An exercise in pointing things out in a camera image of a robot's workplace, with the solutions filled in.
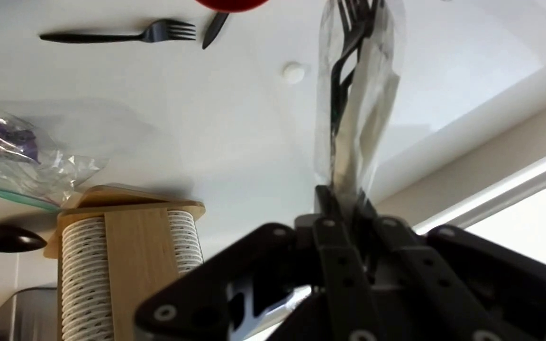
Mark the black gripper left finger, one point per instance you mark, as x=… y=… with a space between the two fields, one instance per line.
x=274 y=276

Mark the grey metal container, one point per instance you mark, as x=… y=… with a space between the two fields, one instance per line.
x=27 y=314

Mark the clear zip bag purple contents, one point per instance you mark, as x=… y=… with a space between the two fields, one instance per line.
x=27 y=151

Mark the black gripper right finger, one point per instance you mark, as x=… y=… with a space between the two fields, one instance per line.
x=475 y=284

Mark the white mug red interior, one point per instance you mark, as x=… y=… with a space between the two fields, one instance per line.
x=232 y=3

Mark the white bottle cap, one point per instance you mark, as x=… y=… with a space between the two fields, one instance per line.
x=293 y=72

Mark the black plastic spoon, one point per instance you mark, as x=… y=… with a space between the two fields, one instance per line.
x=9 y=238

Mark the black plastic knife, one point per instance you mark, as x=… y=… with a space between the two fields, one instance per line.
x=215 y=28

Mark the black plastic fork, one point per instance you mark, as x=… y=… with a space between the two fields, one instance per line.
x=115 y=36

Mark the white ribbed paper stack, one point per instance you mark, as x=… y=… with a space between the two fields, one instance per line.
x=185 y=242
x=84 y=284

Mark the wooden holder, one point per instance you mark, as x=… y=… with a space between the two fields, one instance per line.
x=134 y=265

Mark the clear plastic cutlery packet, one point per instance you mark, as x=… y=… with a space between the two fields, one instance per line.
x=365 y=106

